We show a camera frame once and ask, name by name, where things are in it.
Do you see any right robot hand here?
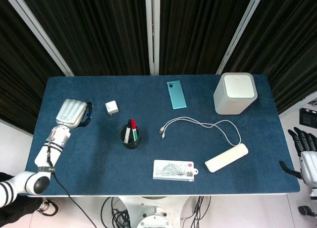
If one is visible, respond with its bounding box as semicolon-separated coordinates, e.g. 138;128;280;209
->
279;127;317;189

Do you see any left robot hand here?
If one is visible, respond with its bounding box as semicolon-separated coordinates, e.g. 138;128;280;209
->
55;98;93;129

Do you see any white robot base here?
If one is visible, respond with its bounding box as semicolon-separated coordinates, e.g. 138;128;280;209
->
118;195;194;228

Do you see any black-capped white marker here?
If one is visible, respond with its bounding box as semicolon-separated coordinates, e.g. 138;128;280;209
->
124;119;132;143

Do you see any red cap marker pen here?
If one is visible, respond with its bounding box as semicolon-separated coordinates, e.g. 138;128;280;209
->
130;119;138;141

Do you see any black mesh pen holder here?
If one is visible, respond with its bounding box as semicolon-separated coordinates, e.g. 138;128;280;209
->
118;125;141;150

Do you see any white charger plug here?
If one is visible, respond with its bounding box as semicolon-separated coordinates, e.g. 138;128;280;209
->
105;100;119;117

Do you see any black device with lens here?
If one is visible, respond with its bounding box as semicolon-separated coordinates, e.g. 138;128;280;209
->
299;107;317;127

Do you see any black caster wheel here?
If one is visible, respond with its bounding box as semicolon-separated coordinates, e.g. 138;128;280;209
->
298;205;314;217

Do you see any blue felt table mat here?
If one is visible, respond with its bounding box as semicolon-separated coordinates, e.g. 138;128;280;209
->
24;74;301;198

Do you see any black curtain panel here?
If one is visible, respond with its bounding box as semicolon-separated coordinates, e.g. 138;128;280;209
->
18;0;151;77
222;0;317;114
0;0;65;135
158;0;256;75

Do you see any white oblong power bank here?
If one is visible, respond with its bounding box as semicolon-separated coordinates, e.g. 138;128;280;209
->
205;143;249;173

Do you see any white sneaker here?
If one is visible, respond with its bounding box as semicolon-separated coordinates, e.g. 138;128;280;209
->
37;198;60;217

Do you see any grey white speaker box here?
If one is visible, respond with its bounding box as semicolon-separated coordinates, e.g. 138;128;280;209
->
213;72;258;115

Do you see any teal smartphone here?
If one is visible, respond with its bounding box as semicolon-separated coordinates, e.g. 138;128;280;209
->
166;81;188;110

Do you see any black trouser leg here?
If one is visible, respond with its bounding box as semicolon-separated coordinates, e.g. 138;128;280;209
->
0;172;44;228

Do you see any white ruler set package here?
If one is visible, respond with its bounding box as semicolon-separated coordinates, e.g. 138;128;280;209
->
153;159;200;182

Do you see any white frame post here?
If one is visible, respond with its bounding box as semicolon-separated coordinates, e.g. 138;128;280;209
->
145;0;161;76
1;0;75;77
278;91;317;119
215;0;266;75

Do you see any white USB cable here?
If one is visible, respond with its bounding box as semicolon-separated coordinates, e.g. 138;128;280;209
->
158;117;242;147

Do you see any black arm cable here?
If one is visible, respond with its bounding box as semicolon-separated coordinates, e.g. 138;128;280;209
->
46;136;97;228

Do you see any black floor cable bundle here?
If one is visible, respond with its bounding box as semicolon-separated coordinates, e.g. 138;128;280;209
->
101;196;131;228
182;195;211;228

